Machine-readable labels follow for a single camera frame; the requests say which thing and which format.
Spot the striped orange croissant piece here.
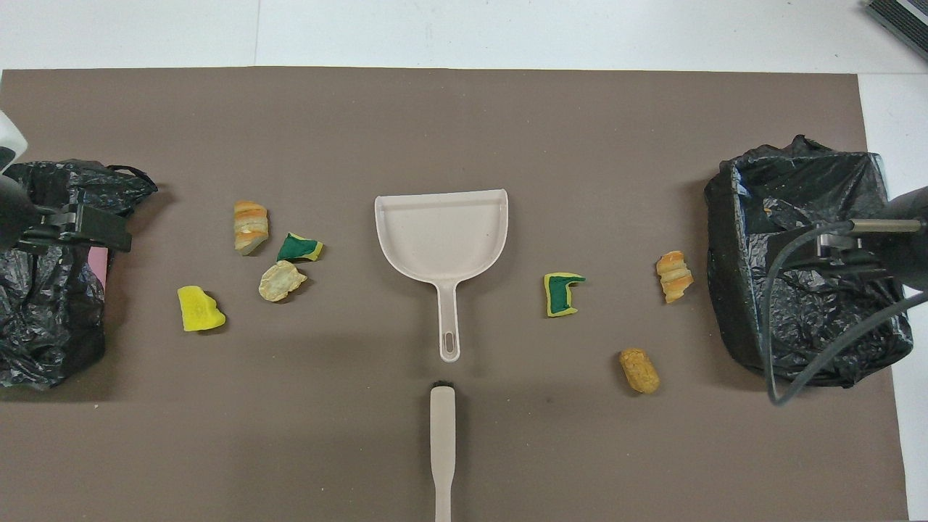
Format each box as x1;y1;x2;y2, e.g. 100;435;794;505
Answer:
656;250;695;304
233;201;270;257

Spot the beige plastic dustpan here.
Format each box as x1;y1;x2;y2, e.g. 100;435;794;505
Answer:
374;188;510;363

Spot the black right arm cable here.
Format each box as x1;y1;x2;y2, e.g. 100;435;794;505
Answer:
761;217;928;407

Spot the black plastic trash bag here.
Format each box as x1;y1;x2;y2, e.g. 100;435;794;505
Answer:
705;134;914;389
0;159;158;391

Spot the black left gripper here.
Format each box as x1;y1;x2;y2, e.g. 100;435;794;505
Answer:
22;203;133;254

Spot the yellow sponge chunk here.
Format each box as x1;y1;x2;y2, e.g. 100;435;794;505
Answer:
178;285;226;333

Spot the notched green yellow sponge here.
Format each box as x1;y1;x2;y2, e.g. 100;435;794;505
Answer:
544;272;587;318

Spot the pale bread chunk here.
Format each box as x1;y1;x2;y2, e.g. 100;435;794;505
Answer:
259;260;308;302

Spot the brown fried nugget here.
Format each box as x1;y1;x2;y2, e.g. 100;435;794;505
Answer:
619;348;661;395

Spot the dark ribbed vent panel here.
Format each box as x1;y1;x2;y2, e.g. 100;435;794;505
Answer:
865;0;928;62

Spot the small green yellow sponge piece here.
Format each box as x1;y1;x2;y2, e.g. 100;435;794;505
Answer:
276;232;325;263

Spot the beige hand brush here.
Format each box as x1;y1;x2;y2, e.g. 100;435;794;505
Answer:
429;381;457;522

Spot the brown table mat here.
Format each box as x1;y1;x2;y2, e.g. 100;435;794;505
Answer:
0;67;911;522

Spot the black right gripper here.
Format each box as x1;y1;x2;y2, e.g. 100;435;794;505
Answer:
767;228;894;281

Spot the pink bin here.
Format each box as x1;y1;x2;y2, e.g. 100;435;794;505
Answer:
87;246;111;291

